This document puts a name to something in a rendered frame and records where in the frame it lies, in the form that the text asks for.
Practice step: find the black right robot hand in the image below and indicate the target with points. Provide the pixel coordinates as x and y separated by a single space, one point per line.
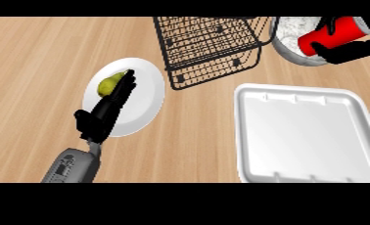
344 54

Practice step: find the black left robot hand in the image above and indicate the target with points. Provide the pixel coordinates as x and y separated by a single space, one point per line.
103 114

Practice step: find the red can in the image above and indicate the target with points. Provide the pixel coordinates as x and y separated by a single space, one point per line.
332 35

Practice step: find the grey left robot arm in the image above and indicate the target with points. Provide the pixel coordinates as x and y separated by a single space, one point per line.
73 167

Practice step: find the white rectangular tray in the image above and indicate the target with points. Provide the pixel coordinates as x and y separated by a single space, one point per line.
304 134

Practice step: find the white round plate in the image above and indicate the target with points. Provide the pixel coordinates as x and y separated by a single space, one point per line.
140 105

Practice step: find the green pear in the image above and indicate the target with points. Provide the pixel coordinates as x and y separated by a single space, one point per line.
109 83

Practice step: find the grey speckled round bowl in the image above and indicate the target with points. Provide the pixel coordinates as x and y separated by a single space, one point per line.
292 39

